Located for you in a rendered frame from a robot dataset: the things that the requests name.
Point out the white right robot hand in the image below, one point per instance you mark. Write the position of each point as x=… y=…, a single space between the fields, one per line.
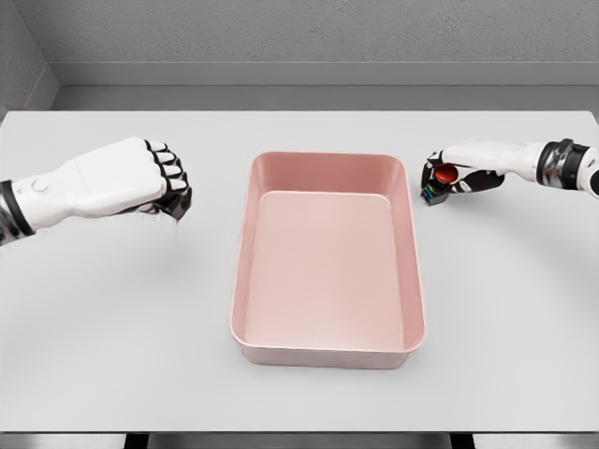
x=472 y=156

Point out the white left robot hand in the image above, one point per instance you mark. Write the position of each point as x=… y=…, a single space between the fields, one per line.
x=117 y=173

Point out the red-button industrial switch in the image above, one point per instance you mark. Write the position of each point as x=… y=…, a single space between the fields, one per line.
x=440 y=183

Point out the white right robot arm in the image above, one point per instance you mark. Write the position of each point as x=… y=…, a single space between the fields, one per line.
x=561 y=163

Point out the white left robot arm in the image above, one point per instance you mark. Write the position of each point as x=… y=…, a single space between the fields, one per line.
x=33 y=196

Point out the pink rectangular basket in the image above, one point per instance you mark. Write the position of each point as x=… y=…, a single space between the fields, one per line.
x=327 y=262

